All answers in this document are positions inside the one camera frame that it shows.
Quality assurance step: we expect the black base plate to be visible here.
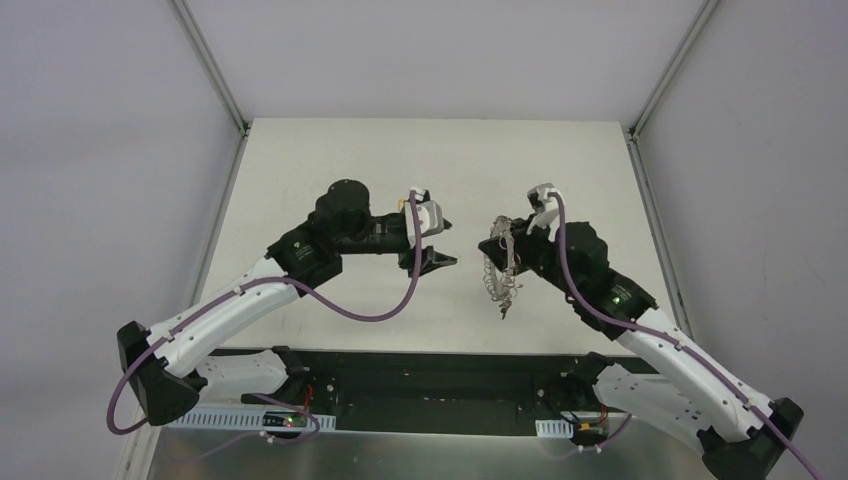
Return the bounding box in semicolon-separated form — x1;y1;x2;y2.
198;349;664;439

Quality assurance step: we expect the right white cable duct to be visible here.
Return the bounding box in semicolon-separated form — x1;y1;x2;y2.
535;419;574;439

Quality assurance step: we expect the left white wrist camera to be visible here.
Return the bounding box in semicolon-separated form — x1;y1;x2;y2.
399;187;444;245

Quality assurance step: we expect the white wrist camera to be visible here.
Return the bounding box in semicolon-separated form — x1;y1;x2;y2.
399;187;444;245
527;183;561;239

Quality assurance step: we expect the purple cable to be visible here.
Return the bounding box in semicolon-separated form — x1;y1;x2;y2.
548;192;826;480
105;190;425;437

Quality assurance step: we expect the right controller board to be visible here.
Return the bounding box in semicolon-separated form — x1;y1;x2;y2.
572;424;608;446

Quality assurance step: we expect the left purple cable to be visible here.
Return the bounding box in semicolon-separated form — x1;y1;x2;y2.
105;190;425;437

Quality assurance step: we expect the aluminium frame post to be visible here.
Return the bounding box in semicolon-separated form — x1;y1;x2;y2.
628;0;722;141
167;0;250;138

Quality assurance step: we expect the left aluminium frame post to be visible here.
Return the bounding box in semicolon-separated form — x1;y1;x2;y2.
167;0;250;138

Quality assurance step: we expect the white cable duct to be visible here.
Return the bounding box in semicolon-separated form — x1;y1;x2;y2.
167;407;337;433
535;419;574;439

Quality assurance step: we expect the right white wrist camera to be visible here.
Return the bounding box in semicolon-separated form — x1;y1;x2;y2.
527;183;561;239

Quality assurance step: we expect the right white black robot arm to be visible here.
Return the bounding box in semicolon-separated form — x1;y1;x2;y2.
478;219;804;479

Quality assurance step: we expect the left white cable duct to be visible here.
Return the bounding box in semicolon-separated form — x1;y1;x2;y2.
167;407;337;433

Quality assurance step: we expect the metal disc keyring holder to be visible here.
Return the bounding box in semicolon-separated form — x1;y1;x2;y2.
483;215;521;308

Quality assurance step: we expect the right aluminium frame post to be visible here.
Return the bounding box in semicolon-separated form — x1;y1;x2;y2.
628;0;722;141

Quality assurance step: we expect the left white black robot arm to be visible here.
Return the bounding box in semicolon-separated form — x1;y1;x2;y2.
107;179;457;435

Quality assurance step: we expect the controller board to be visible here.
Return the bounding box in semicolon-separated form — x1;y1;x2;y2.
572;424;608;446
262;411;310;429

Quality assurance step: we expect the left controller board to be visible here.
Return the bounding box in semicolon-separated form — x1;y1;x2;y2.
262;411;310;429

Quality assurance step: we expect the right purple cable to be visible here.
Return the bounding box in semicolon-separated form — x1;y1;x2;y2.
548;192;826;480

